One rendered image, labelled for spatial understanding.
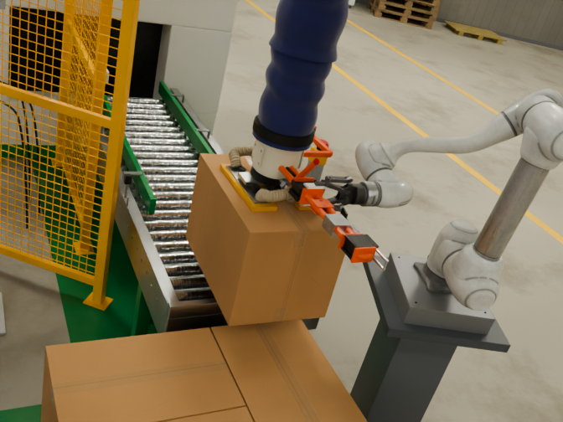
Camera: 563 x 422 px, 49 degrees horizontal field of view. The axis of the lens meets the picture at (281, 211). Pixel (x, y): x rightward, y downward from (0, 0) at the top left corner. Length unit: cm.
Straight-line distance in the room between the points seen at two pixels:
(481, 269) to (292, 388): 79
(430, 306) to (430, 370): 40
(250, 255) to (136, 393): 58
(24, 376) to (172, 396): 97
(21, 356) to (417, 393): 175
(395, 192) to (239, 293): 65
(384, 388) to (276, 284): 80
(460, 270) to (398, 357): 55
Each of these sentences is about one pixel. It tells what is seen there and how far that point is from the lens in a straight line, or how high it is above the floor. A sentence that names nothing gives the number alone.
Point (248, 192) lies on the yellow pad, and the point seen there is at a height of 109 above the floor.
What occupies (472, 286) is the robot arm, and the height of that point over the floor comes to 103.
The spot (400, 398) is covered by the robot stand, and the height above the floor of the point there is 29.
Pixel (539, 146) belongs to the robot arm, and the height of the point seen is 156.
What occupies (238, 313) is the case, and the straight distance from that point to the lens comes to 224.
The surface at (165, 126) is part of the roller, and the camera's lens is 401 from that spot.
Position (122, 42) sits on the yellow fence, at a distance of 268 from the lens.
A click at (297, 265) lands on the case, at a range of 221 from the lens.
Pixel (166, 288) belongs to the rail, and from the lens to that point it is 251.
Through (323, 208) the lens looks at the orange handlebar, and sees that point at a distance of 205.
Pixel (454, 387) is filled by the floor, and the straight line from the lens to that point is 350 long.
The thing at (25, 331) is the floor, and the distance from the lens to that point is 318.
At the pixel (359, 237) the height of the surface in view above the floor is 123.
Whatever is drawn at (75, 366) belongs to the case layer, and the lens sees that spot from 224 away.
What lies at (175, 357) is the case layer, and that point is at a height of 54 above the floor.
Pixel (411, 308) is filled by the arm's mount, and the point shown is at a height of 82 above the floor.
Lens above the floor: 213
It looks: 28 degrees down
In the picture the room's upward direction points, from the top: 15 degrees clockwise
